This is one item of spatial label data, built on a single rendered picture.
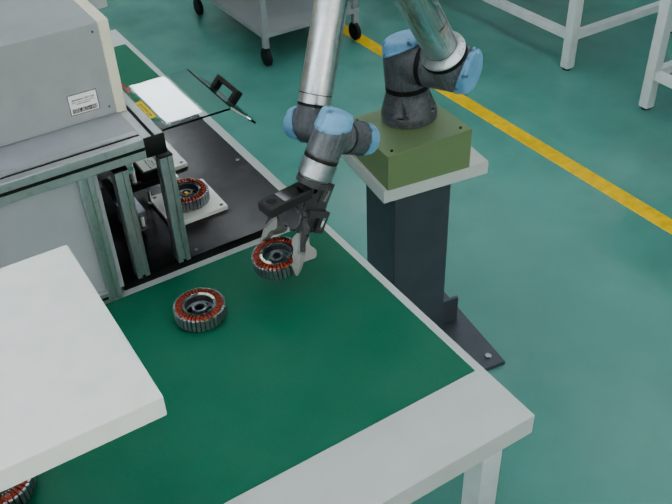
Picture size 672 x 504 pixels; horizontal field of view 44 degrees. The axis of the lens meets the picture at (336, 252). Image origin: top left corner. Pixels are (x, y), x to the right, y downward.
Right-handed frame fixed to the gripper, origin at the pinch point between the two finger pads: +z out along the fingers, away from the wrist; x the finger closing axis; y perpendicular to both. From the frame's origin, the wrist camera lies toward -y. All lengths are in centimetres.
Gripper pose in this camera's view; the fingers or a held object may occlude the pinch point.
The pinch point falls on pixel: (275, 260)
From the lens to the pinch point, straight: 183.4
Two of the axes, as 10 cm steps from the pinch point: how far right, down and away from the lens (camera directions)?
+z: -3.5, 8.8, 3.1
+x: -6.3, -4.7, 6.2
